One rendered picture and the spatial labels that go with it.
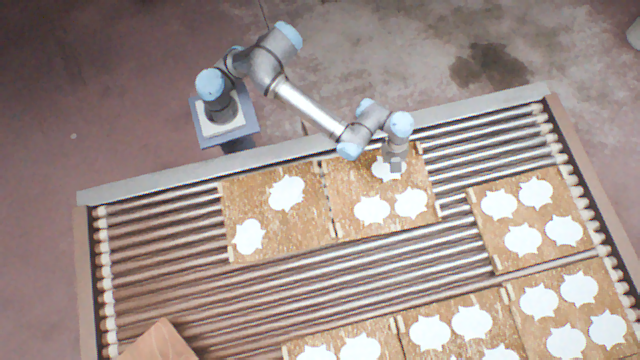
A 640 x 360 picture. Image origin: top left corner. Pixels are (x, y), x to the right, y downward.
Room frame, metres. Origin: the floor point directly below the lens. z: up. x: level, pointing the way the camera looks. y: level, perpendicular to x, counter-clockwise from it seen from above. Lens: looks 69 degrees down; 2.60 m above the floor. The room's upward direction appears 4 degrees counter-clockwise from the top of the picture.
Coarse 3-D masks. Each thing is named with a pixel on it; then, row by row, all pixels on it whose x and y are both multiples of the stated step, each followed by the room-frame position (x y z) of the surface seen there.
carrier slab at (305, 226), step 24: (288, 168) 0.68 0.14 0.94; (312, 168) 0.67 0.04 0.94; (240, 192) 0.59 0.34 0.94; (264, 192) 0.59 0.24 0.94; (312, 192) 0.57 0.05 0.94; (240, 216) 0.49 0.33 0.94; (264, 216) 0.49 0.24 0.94; (288, 216) 0.48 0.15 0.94; (312, 216) 0.47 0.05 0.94; (264, 240) 0.39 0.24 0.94; (288, 240) 0.39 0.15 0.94; (312, 240) 0.38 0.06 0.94; (336, 240) 0.37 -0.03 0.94; (240, 264) 0.31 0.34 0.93
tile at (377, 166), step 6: (378, 156) 0.70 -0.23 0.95; (378, 162) 0.68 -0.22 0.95; (402, 162) 0.67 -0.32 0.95; (372, 168) 0.65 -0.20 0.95; (378, 168) 0.65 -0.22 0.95; (384, 168) 0.65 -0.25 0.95; (402, 168) 0.65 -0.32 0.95; (378, 174) 0.63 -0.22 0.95; (384, 174) 0.63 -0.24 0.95; (390, 174) 0.62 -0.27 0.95; (396, 174) 0.62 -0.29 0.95; (384, 180) 0.60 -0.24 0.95
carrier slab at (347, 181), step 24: (336, 168) 0.67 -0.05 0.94; (360, 168) 0.66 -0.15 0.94; (408, 168) 0.65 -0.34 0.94; (336, 192) 0.57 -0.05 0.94; (360, 192) 0.56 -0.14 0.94; (384, 192) 0.55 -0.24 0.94; (432, 192) 0.54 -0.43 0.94; (336, 216) 0.47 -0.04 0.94; (408, 216) 0.45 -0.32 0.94; (432, 216) 0.44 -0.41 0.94
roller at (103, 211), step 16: (496, 112) 0.89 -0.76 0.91; (512, 112) 0.88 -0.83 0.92; (528, 112) 0.88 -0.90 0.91; (432, 128) 0.83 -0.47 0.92; (448, 128) 0.82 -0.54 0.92; (464, 128) 0.82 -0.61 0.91; (368, 144) 0.77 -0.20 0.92; (304, 160) 0.72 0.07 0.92; (320, 160) 0.72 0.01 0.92; (240, 176) 0.67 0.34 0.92; (176, 192) 0.62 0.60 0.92; (192, 192) 0.61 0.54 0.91; (96, 208) 0.57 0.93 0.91; (112, 208) 0.56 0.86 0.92; (128, 208) 0.56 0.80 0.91
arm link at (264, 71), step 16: (256, 48) 0.90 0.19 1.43; (256, 64) 0.84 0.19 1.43; (272, 64) 0.85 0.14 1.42; (256, 80) 0.80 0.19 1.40; (272, 80) 0.79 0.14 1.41; (272, 96) 0.76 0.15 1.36; (288, 96) 0.75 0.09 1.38; (304, 96) 0.75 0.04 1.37; (304, 112) 0.70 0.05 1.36; (320, 112) 0.69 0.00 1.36; (320, 128) 0.65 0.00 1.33; (336, 128) 0.64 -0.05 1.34; (352, 128) 0.65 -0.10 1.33; (368, 128) 0.64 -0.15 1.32; (352, 144) 0.59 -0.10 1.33; (352, 160) 0.55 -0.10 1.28
